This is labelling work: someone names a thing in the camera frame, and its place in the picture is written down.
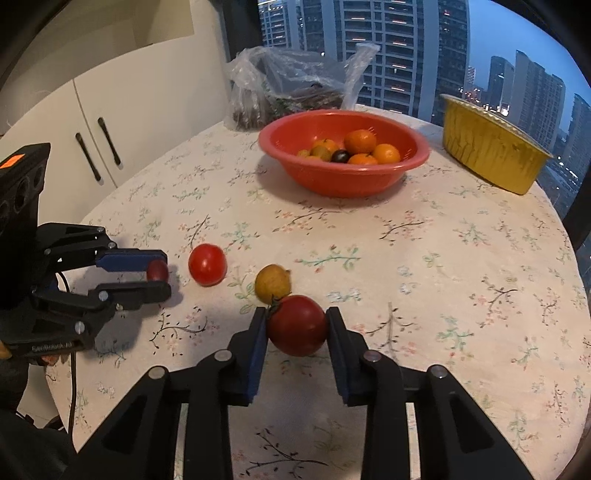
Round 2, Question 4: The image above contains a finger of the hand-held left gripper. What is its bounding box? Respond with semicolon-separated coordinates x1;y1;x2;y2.
39;224;168;274
75;280;172;334

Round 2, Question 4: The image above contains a clear plastic bag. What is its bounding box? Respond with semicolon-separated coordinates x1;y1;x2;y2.
225;42;380;132

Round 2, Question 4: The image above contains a yellow round fruit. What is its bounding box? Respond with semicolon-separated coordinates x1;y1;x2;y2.
255;264;293;305

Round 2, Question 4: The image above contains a dark window frame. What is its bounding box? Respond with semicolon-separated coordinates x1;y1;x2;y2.
215;0;262;63

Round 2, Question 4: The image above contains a red plastic bowl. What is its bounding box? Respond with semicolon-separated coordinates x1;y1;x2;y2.
258;109;431;199

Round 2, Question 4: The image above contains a large dark red tomato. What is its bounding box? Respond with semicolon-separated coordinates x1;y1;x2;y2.
267;295;329;357

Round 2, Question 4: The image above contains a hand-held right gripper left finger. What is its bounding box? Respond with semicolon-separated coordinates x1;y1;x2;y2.
62;307;269;480

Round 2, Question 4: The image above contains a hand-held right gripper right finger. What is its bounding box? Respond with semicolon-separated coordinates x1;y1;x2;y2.
325;307;536;480

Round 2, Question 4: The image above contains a golden foil bowl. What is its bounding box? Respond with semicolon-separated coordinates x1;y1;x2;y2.
440;93;554;195

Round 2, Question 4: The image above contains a thin black cable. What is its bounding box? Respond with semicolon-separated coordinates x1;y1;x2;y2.
55;271;79;439

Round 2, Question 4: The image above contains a medium red tomato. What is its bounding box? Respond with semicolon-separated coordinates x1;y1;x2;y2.
188;244;228;287

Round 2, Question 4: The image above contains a white cabinet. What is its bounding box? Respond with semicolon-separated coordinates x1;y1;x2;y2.
0;41;229;217

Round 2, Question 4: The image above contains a black cabinet handle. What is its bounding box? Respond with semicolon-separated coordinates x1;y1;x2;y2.
97;117;122;167
75;133;101;182

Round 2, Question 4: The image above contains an orange with green stem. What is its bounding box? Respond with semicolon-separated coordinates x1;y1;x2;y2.
310;140;340;161

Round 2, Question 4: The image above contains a floral tablecloth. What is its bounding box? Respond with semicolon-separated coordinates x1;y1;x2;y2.
44;104;587;480

